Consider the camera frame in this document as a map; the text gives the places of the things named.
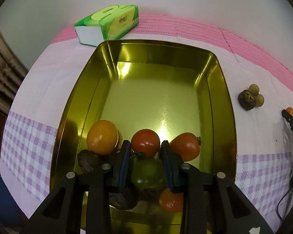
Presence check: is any black cable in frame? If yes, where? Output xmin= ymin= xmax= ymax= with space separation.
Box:
xmin=276 ymin=187 xmax=293 ymax=225

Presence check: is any large red tomato with stem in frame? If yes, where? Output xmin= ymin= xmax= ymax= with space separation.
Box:
xmin=170 ymin=132 xmax=201 ymax=162

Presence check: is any small red tomato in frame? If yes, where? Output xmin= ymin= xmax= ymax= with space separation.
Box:
xmin=131 ymin=129 xmax=160 ymax=157

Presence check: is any green tissue pack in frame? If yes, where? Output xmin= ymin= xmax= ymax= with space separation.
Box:
xmin=73 ymin=4 xmax=139 ymax=47

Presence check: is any beige curtain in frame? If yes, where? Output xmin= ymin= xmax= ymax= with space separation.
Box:
xmin=0 ymin=33 xmax=28 ymax=115

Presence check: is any large orange mandarin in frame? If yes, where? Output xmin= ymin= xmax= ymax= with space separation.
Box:
xmin=159 ymin=188 xmax=183 ymax=213

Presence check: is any pink and purple tablecloth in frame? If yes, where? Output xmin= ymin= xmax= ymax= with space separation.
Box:
xmin=0 ymin=14 xmax=293 ymax=231

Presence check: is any gold toffee tin box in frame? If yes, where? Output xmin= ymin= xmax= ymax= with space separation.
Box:
xmin=50 ymin=40 xmax=237 ymax=187

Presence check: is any green tomato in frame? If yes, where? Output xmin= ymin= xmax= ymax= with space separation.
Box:
xmin=131 ymin=158 xmax=167 ymax=191

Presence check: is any green-brown longan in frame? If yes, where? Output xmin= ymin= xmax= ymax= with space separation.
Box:
xmin=248 ymin=83 xmax=259 ymax=96
xmin=254 ymin=94 xmax=265 ymax=107

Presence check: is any small dark passion fruit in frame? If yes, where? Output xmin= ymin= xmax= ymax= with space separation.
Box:
xmin=238 ymin=90 xmax=256 ymax=110

